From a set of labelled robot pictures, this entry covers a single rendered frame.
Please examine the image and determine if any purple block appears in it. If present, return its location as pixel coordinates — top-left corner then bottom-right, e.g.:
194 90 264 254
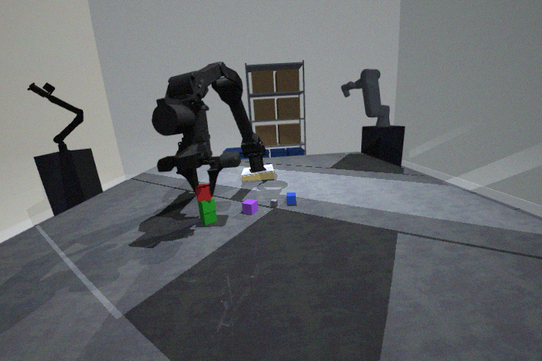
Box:
242 199 258 215

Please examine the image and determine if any red block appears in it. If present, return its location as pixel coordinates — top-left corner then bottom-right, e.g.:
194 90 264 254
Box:
195 184 213 201

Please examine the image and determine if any green block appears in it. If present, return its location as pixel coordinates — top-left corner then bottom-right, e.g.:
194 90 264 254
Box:
199 211 218 225
198 198 216 214

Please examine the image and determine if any blue block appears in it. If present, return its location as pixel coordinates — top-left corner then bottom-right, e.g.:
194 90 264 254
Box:
287 193 296 205

